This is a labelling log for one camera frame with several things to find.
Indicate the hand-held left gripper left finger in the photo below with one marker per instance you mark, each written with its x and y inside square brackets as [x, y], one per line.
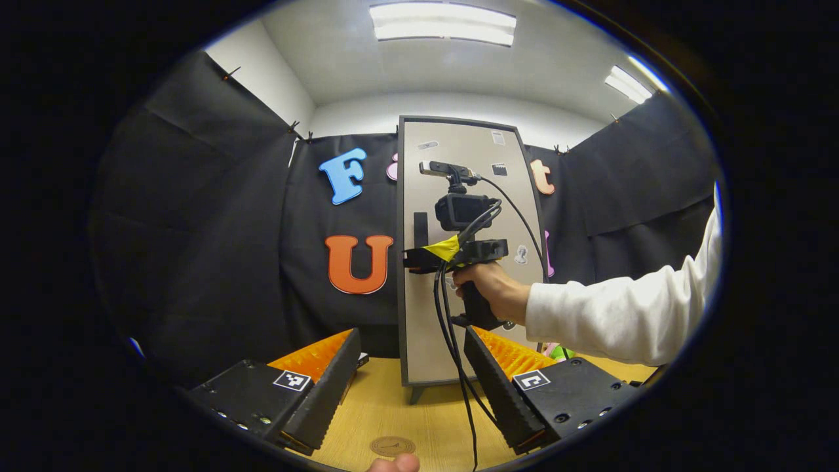
[328, 393]

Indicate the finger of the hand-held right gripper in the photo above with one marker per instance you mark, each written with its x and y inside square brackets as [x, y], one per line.
[423, 259]

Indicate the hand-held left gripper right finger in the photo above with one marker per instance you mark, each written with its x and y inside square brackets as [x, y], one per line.
[498, 393]

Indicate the dark grey cabinet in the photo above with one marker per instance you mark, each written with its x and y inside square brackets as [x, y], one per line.
[400, 295]

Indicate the round brown coaster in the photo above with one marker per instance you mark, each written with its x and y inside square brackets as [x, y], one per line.
[393, 446]

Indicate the white covered book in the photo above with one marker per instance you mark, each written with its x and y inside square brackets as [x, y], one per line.
[362, 359]

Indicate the pink and green plush toy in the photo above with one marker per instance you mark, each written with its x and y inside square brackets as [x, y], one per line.
[550, 349]

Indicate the black backdrop cloth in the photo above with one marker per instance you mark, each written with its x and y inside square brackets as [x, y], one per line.
[210, 262]

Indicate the large ceiling light panel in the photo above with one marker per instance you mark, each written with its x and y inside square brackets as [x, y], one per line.
[442, 25]

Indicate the small ceiling light panel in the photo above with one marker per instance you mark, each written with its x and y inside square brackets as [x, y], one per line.
[628, 84]

